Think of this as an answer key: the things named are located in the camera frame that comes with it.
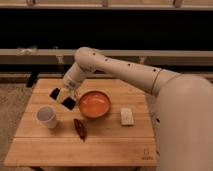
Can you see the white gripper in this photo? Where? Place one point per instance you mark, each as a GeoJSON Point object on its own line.
{"type": "Point", "coordinates": [67, 95]}

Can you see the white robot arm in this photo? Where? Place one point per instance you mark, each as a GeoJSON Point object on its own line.
{"type": "Point", "coordinates": [184, 106]}

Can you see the white eraser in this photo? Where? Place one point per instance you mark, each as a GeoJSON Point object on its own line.
{"type": "Point", "coordinates": [127, 117]}

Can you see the orange bowl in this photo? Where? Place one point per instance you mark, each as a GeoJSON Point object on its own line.
{"type": "Point", "coordinates": [94, 104]}

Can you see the dark red oblong object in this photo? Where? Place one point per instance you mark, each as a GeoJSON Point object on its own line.
{"type": "Point", "coordinates": [80, 128]}

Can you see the grey metal rail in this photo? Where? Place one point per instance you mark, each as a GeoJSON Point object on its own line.
{"type": "Point", "coordinates": [22, 53]}

